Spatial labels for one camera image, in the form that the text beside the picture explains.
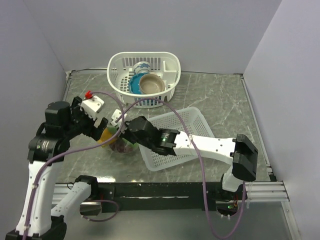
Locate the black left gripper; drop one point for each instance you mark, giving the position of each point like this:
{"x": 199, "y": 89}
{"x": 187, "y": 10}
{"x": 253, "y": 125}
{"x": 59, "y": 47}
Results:
{"x": 92, "y": 130}

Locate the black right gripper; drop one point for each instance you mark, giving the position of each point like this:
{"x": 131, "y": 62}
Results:
{"x": 125, "y": 135}

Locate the purple fake grapes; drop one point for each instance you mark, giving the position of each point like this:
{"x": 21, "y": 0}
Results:
{"x": 121, "y": 146}

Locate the polka dot zip top bag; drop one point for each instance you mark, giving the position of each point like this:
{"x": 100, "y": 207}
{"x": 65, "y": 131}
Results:
{"x": 135, "y": 146}

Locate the orange fake fruit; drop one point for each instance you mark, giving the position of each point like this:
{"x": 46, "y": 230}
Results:
{"x": 105, "y": 136}

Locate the green fake pepper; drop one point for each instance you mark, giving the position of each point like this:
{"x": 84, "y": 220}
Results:
{"x": 112, "y": 129}

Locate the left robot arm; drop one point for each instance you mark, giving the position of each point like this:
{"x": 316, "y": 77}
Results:
{"x": 63, "y": 122}

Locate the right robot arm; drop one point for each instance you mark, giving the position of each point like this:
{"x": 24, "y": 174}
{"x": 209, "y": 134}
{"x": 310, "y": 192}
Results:
{"x": 239, "y": 152}

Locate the beige ceramic bowl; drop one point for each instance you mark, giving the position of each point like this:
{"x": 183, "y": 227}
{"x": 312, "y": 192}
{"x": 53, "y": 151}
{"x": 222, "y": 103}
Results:
{"x": 151, "y": 84}

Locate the blue dotted plate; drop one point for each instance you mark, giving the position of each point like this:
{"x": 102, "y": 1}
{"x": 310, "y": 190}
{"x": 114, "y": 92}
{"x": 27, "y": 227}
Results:
{"x": 134, "y": 84}

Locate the white round dish basket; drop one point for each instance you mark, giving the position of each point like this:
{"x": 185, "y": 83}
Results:
{"x": 164, "y": 64}

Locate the blue white patterned bowl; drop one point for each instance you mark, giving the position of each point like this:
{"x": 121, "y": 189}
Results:
{"x": 141, "y": 67}

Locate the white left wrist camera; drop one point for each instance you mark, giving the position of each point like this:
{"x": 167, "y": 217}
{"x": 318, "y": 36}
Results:
{"x": 92, "y": 106}

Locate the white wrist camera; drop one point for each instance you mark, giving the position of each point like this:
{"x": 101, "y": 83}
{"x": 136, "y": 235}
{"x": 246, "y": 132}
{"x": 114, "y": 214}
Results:
{"x": 92, "y": 106}
{"x": 117, "y": 118}

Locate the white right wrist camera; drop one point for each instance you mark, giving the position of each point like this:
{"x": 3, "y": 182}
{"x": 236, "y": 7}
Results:
{"x": 117, "y": 118}

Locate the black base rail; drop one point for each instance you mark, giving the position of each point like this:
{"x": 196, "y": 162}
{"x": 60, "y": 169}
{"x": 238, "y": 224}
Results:
{"x": 151, "y": 196}

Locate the aluminium frame rail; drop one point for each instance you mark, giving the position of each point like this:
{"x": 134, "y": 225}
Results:
{"x": 266, "y": 191}

